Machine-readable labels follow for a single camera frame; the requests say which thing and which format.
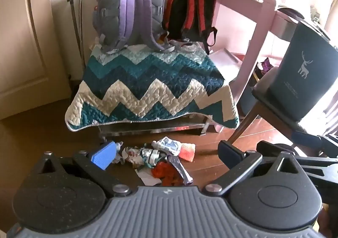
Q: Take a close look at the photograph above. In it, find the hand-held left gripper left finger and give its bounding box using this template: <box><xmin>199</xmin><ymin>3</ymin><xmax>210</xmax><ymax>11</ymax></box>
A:
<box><xmin>37</xmin><ymin>141</ymin><xmax>131</xmax><ymax>197</ymax></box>

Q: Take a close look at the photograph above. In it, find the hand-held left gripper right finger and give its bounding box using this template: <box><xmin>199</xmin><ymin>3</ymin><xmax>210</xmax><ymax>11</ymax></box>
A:
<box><xmin>203</xmin><ymin>141</ymin><xmax>299</xmax><ymax>197</ymax></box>

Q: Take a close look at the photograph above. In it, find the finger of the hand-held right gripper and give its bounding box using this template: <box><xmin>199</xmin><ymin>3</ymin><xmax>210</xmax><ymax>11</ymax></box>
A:
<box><xmin>257</xmin><ymin>141</ymin><xmax>338</xmax><ymax>183</ymax></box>
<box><xmin>292</xmin><ymin>131</ymin><xmax>338</xmax><ymax>154</ymax></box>

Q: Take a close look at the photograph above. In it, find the floral wrapper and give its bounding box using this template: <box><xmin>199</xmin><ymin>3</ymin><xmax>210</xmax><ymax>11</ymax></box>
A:
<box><xmin>115</xmin><ymin>141</ymin><xmax>144</xmax><ymax>168</ymax></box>

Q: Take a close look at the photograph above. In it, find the orange knitted item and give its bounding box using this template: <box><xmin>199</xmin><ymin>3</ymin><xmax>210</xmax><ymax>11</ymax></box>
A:
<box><xmin>178</xmin><ymin>143</ymin><xmax>196</xmax><ymax>162</ymax></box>

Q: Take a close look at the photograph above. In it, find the teal and white wrapper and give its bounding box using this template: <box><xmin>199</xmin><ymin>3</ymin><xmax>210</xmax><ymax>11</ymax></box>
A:
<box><xmin>140</xmin><ymin>147</ymin><xmax>169</xmax><ymax>168</ymax></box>

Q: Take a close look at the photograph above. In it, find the white paper scrap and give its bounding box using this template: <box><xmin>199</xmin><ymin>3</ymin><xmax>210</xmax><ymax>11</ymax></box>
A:
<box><xmin>135</xmin><ymin>168</ymin><xmax>161</xmax><ymax>186</ymax></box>

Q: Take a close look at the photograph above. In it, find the purple foil wrapper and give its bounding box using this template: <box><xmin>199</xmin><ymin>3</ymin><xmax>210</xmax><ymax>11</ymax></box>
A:
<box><xmin>166</xmin><ymin>155</ymin><xmax>193</xmax><ymax>183</ymax></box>

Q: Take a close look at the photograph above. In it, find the dark blue deer-print bin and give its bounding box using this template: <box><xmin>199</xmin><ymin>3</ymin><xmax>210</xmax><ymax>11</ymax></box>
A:
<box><xmin>268</xmin><ymin>20</ymin><xmax>338</xmax><ymax>122</ymax></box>

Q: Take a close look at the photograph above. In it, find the white and blue packet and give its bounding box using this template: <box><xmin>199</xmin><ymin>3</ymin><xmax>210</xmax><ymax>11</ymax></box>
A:
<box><xmin>152</xmin><ymin>137</ymin><xmax>183</xmax><ymax>158</ymax></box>

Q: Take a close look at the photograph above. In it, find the red wrapper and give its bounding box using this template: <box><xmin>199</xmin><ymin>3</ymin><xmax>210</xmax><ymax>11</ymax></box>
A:
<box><xmin>152</xmin><ymin>161</ymin><xmax>184</xmax><ymax>187</ymax></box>

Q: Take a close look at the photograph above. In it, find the wooden chair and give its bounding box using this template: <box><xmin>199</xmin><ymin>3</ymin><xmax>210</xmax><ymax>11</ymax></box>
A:
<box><xmin>228</xmin><ymin>67</ymin><xmax>338</xmax><ymax>146</ymax></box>

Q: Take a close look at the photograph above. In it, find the colourful snack packet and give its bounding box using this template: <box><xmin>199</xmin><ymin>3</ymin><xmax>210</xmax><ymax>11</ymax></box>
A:
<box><xmin>257</xmin><ymin>58</ymin><xmax>278</xmax><ymax>74</ymax></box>

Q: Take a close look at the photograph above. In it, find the teal zigzag quilt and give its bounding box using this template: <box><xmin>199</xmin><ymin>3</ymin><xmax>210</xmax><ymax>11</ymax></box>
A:
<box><xmin>65</xmin><ymin>42</ymin><xmax>239</xmax><ymax>132</ymax></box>

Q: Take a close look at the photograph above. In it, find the white paper sheet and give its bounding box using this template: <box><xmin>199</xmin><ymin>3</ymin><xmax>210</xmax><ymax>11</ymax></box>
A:
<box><xmin>209</xmin><ymin>48</ymin><xmax>241</xmax><ymax>69</ymax></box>

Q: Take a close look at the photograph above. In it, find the folded metal stand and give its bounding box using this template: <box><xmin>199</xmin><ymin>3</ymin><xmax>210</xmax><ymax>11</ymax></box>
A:
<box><xmin>67</xmin><ymin>0</ymin><xmax>86</xmax><ymax>80</ymax></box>

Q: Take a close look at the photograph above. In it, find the pink desk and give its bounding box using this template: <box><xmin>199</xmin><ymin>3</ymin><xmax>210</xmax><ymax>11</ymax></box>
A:
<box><xmin>209</xmin><ymin>0</ymin><xmax>304</xmax><ymax>133</ymax></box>

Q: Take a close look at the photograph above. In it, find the cream wardrobe door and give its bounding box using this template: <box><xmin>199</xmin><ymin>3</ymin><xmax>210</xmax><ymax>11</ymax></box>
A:
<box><xmin>0</xmin><ymin>0</ymin><xmax>72</xmax><ymax>119</ymax></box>

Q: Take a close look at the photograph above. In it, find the red and black backpack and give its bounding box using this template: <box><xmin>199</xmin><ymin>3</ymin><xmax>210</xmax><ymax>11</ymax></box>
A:
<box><xmin>162</xmin><ymin>0</ymin><xmax>218</xmax><ymax>55</ymax></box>

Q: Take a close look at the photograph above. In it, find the purple and grey backpack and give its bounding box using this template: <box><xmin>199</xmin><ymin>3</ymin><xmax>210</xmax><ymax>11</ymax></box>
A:
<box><xmin>92</xmin><ymin>0</ymin><xmax>176</xmax><ymax>55</ymax></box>

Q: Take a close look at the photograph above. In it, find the metal bench frame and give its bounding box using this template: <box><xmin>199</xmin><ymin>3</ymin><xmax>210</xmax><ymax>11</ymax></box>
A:
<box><xmin>98</xmin><ymin>116</ymin><xmax>212</xmax><ymax>140</ymax></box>

